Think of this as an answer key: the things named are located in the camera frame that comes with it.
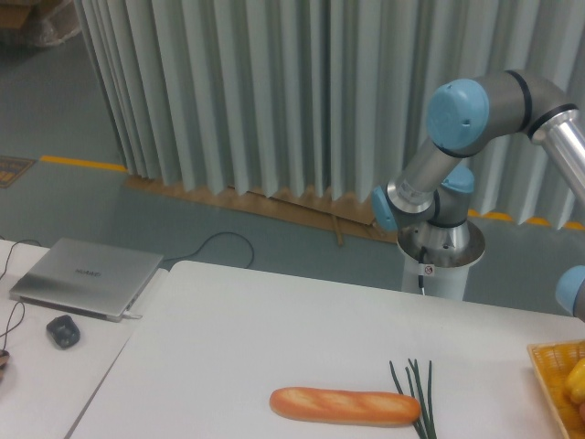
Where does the person's hand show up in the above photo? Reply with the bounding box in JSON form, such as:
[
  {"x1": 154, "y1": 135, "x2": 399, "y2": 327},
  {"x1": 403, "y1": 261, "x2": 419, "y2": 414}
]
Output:
[{"x1": 0, "y1": 349, "x2": 10, "y2": 380}]

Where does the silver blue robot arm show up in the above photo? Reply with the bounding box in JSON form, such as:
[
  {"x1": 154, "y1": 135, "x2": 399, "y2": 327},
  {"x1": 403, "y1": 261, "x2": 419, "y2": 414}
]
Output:
[{"x1": 371, "y1": 70, "x2": 584, "y2": 300}]

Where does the yellow pepper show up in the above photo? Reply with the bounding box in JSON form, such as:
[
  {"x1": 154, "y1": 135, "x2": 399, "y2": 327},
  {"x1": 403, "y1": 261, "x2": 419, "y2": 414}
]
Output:
[{"x1": 564, "y1": 358, "x2": 585, "y2": 405}]

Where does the black computer mouse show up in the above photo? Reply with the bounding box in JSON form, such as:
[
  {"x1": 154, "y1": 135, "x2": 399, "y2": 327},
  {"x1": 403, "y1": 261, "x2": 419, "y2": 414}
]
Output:
[{"x1": 46, "y1": 315, "x2": 80, "y2": 349}]

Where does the silver Huawei laptop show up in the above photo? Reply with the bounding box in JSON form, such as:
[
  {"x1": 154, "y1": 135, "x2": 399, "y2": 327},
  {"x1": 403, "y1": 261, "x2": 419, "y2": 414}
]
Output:
[{"x1": 10, "y1": 238, "x2": 163, "y2": 322}]

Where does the plastic wrapped cardboard box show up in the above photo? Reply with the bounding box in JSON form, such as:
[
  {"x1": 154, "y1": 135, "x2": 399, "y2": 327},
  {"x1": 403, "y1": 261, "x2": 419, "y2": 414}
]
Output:
[{"x1": 1, "y1": 0, "x2": 80, "y2": 48}]

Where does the brown cardboard sheet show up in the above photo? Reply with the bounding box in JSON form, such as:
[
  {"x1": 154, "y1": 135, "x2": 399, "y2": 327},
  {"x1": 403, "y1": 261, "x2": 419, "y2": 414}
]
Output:
[{"x1": 124, "y1": 177, "x2": 397, "y2": 245}]

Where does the baguette bread loaf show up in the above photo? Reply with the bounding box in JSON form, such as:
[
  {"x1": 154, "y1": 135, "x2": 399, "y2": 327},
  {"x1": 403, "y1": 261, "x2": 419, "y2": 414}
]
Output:
[{"x1": 269, "y1": 387, "x2": 421, "y2": 427}]

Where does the grey pleated curtain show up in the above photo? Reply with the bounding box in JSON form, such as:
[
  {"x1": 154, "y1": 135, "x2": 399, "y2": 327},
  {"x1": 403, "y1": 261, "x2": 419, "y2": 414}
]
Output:
[{"x1": 72, "y1": 0, "x2": 585, "y2": 230}]

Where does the green chives bunch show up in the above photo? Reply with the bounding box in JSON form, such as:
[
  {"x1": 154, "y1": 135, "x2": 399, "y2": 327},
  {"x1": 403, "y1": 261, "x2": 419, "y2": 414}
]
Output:
[{"x1": 405, "y1": 359, "x2": 438, "y2": 439}]

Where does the yellow wicker basket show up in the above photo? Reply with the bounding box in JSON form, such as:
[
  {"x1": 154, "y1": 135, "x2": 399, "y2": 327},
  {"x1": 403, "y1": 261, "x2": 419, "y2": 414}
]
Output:
[{"x1": 527, "y1": 340, "x2": 584, "y2": 438}]

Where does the black floor cable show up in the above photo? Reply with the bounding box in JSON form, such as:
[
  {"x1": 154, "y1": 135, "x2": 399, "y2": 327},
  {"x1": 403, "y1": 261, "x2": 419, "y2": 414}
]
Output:
[{"x1": 162, "y1": 231, "x2": 255, "y2": 271}]

